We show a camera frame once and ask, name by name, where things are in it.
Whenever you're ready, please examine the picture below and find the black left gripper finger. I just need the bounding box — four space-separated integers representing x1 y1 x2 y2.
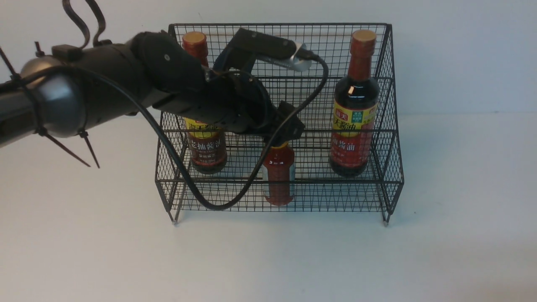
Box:
263 101 305 147

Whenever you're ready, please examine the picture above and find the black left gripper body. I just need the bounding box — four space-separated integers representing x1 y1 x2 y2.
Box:
153 70 277 135

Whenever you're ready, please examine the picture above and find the small chili sauce bottle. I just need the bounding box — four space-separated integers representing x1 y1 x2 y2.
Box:
261 142 296 206

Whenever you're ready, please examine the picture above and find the soy sauce bottle brown label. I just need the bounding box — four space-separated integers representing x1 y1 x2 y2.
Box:
182 31 227 174

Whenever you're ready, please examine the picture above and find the soy sauce bottle red label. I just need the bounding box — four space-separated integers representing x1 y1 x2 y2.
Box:
328 29 380 177

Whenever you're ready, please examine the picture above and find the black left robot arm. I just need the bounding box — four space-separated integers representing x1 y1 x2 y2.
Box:
1 28 311 146

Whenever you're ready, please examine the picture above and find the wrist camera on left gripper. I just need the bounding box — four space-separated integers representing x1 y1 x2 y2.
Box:
213 28 317 73

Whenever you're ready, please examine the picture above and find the black wire mesh rack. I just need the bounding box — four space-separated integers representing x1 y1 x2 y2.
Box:
155 23 404 225

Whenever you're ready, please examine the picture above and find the black camera cable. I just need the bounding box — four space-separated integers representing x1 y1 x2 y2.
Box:
0 49 329 211

